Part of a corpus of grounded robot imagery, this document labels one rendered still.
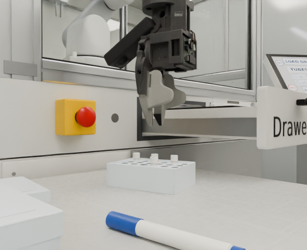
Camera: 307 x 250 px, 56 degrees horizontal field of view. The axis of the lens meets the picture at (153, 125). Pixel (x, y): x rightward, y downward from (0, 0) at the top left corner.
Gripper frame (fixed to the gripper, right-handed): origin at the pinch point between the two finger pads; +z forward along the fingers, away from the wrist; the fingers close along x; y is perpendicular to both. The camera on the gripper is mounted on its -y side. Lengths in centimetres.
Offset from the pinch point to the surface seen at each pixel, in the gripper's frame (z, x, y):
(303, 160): 20, 113, 23
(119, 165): 7.7, -7.2, -2.1
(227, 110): -1.6, 11.6, 10.7
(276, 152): 25, 198, 4
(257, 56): -26, 79, 6
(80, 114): -0.7, -3.6, -13.5
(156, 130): 2.8, 17.6, -8.0
